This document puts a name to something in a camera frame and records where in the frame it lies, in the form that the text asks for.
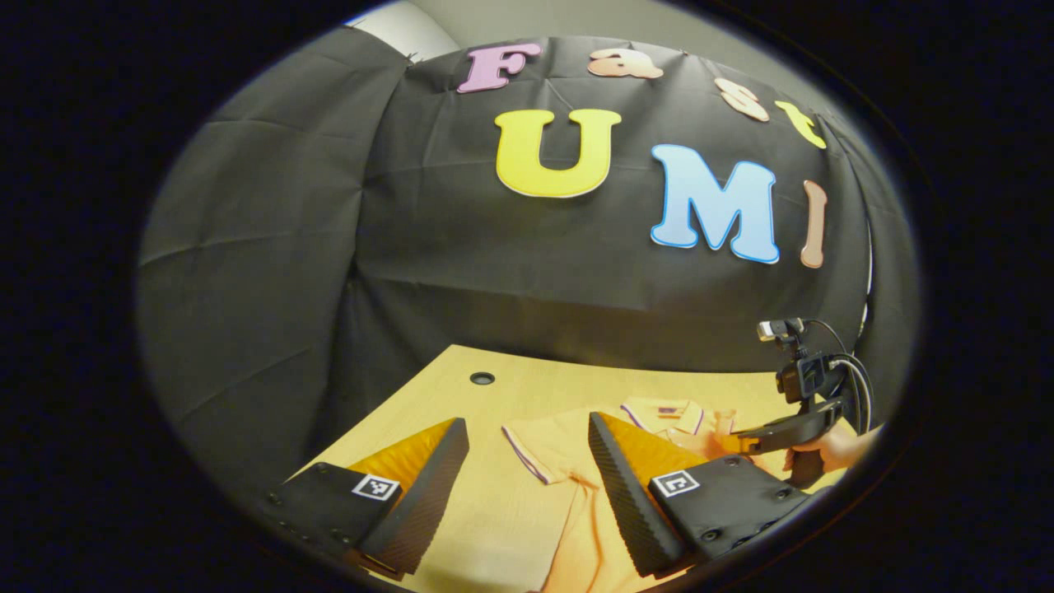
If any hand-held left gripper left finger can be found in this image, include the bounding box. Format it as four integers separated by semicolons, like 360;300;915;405
263;417;471;576

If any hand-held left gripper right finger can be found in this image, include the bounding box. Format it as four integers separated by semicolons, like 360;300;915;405
587;411;833;578

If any orange T-shirt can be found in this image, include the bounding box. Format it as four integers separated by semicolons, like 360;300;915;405
501;396;793;593

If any black backdrop cloth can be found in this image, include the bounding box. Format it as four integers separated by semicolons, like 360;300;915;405
136;35;920;495

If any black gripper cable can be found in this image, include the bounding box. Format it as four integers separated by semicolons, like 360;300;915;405
803;319;874;434

